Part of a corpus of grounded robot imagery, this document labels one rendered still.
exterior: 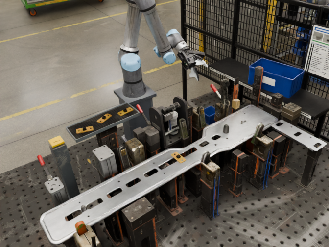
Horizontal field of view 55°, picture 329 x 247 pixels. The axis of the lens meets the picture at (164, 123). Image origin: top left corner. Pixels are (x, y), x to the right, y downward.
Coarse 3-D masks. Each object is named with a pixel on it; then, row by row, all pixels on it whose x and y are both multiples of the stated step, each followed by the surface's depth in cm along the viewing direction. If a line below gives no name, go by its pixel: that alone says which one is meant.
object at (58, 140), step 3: (54, 138) 157; (57, 138) 157; (60, 138) 157; (48, 141) 156; (51, 141) 156; (54, 141) 155; (57, 141) 155; (60, 141) 155; (63, 141) 155; (51, 144) 154; (54, 144) 154; (57, 144) 154; (60, 144) 155
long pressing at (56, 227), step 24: (240, 120) 188; (264, 120) 187; (192, 144) 172; (216, 144) 172; (240, 144) 172; (144, 168) 160; (168, 168) 159; (96, 192) 149; (120, 192) 148; (144, 192) 147; (48, 216) 139; (96, 216) 137; (48, 240) 130
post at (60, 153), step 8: (48, 144) 157; (64, 144) 156; (56, 152) 155; (64, 152) 158; (56, 160) 157; (64, 160) 160; (64, 168) 163; (64, 176) 165; (72, 176) 169; (64, 184) 172; (72, 184) 171; (72, 192) 174
